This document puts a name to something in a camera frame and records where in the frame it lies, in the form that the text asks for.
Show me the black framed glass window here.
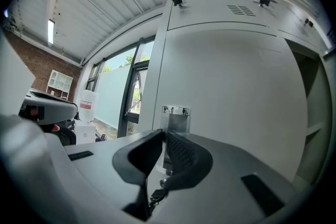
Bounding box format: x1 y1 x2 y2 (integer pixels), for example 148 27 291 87
85 35 156 139

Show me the grey metal locker cabinet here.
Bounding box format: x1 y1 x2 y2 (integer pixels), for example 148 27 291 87
143 0 335 184

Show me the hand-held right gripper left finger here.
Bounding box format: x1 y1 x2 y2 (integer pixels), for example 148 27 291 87
64 129 165 221

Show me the long ceiling light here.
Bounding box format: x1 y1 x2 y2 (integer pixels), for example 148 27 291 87
47 18 56 45

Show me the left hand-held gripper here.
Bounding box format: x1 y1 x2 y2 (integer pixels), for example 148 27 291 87
19 91 79 133

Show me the white cardboard box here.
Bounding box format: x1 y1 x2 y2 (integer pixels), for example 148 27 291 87
74 119 97 145

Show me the white hutch desk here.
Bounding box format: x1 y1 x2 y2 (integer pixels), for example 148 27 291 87
46 69 74 101

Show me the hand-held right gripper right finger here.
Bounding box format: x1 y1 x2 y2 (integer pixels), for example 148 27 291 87
157 131 299 224

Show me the white canister with red label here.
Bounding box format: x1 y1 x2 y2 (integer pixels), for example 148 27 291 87
78 89 99 124

